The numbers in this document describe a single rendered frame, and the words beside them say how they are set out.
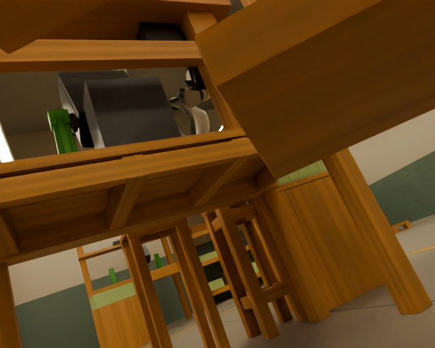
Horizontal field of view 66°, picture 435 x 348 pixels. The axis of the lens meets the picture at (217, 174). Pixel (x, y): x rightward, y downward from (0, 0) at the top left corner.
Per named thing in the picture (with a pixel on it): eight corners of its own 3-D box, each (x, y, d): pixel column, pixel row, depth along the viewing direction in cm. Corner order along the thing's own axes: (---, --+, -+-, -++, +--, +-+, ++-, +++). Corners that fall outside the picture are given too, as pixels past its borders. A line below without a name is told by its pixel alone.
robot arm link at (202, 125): (219, 157, 233) (197, 164, 230) (215, 154, 244) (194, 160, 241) (202, 85, 217) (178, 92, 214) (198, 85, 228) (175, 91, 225)
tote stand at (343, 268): (282, 311, 252) (242, 215, 275) (336, 286, 269) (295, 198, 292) (329, 310, 191) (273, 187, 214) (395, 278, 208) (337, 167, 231)
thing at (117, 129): (103, 179, 131) (82, 107, 141) (173, 165, 146) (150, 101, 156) (108, 157, 116) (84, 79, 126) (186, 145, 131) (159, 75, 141)
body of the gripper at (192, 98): (196, 102, 180) (180, 109, 173) (192, 83, 175) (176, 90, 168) (205, 103, 175) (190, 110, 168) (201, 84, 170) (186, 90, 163)
